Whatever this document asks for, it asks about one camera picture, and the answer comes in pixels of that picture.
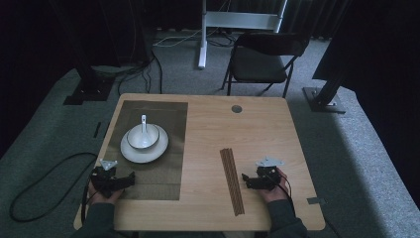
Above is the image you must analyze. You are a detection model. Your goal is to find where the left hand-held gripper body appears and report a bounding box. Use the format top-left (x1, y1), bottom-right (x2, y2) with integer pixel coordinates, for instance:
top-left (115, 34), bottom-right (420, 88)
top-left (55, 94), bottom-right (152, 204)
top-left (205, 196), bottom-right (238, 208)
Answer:
top-left (89, 159), bottom-right (129, 198)

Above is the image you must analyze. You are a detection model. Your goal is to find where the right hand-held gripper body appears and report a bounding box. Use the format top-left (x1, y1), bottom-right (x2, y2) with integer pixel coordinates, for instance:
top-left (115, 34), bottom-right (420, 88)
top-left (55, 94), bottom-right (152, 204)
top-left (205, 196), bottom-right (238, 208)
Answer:
top-left (250, 156), bottom-right (285, 191)

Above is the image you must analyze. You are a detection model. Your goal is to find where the row of brown chopsticks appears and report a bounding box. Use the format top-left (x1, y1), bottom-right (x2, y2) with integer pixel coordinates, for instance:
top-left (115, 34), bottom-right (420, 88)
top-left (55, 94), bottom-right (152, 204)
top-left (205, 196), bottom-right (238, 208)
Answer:
top-left (219, 147), bottom-right (246, 217)

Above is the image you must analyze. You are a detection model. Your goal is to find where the white plate with dark rim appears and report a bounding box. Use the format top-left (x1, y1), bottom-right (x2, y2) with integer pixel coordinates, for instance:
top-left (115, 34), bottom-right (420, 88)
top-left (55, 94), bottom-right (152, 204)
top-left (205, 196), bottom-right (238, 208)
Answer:
top-left (119, 124), bottom-right (169, 165)

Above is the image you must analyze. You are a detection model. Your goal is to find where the person's right hand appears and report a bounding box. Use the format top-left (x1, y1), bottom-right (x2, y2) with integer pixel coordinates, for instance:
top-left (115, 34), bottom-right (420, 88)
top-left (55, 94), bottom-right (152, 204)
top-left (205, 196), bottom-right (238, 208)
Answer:
top-left (259, 167), bottom-right (289, 203)

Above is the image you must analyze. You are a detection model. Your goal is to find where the person's left hand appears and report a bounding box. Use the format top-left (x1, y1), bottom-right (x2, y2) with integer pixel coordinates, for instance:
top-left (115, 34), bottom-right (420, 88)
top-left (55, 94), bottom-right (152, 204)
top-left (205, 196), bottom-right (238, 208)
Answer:
top-left (86, 182), bottom-right (125, 206)

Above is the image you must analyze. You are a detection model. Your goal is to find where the brown woven placemat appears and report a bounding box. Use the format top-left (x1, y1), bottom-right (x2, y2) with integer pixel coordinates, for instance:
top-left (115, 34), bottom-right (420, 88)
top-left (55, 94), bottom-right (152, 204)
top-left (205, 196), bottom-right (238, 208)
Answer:
top-left (103, 99), bottom-right (189, 201)

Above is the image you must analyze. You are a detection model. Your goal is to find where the white bowl with dark rim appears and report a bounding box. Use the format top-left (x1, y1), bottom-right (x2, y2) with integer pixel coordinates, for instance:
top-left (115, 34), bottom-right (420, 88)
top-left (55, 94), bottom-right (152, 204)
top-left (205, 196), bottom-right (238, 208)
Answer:
top-left (126, 123), bottom-right (161, 151)

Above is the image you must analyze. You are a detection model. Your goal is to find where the black tape strip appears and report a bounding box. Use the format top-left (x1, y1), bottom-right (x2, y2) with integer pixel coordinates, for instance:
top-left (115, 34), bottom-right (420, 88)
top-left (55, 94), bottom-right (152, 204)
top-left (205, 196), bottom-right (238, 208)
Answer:
top-left (92, 121), bottom-right (103, 140)

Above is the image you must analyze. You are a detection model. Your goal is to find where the grey tape strip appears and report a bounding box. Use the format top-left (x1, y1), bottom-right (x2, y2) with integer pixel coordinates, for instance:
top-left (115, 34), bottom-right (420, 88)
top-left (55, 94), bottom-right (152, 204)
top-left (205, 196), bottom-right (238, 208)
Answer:
top-left (305, 196), bottom-right (329, 206)

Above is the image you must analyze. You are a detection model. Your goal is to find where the white ceramic spoon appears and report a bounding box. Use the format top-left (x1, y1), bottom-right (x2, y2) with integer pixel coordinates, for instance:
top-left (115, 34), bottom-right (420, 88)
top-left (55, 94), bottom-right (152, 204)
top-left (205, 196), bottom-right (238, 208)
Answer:
top-left (140, 114), bottom-right (149, 141)

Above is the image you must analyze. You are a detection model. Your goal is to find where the black stand with square base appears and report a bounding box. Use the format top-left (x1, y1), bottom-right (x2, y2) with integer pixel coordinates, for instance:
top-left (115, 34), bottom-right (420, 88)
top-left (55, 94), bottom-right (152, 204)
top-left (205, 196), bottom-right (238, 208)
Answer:
top-left (62, 61), bottom-right (117, 107)

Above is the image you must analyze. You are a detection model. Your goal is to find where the black stand with flat base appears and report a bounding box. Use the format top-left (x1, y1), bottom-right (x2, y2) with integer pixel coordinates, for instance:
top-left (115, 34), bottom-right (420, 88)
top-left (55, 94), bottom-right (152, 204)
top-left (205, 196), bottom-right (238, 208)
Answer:
top-left (302, 65), bottom-right (348, 115)

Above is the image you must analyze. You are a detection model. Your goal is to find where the black folding chair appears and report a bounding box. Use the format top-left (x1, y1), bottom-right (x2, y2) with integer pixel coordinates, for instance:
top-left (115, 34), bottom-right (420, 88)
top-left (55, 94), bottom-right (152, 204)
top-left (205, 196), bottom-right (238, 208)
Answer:
top-left (220, 31), bottom-right (311, 99)

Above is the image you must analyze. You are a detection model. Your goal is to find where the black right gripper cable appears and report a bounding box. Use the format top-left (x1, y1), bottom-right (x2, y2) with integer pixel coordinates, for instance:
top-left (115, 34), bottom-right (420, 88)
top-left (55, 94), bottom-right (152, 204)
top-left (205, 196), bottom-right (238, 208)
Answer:
top-left (263, 170), bottom-right (293, 201)

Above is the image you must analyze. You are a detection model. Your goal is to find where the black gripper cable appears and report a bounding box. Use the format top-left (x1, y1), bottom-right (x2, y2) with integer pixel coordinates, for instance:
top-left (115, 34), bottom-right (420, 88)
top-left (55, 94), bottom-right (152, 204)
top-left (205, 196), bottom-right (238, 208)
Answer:
top-left (79, 193), bottom-right (92, 227)
top-left (263, 170), bottom-right (293, 201)

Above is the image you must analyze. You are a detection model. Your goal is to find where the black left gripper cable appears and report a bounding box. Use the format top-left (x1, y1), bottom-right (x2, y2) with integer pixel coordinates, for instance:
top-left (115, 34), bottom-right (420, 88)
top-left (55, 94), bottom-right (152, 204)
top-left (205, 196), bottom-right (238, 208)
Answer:
top-left (79, 193), bottom-right (92, 227)

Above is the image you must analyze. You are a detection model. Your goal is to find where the black looped floor cable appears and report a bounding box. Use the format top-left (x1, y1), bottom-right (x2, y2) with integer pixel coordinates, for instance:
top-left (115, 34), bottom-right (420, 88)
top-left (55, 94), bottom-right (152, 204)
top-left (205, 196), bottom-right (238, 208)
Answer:
top-left (9, 152), bottom-right (99, 223)

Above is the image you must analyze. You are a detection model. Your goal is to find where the bundle of black floor cables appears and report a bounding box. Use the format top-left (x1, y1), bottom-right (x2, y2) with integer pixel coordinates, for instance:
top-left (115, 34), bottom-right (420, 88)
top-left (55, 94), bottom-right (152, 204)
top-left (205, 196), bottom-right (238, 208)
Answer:
top-left (115, 49), bottom-right (164, 96)

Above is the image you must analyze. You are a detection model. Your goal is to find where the white floor cable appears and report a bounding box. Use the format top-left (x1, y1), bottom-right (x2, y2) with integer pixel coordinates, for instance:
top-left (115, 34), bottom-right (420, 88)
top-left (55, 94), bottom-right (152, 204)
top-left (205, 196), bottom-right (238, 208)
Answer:
top-left (153, 29), bottom-right (203, 48)

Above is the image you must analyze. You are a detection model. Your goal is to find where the white metal stand frame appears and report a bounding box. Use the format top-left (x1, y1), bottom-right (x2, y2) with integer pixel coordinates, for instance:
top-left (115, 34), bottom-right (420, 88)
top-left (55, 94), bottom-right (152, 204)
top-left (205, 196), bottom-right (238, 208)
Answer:
top-left (197, 0), bottom-right (289, 70)

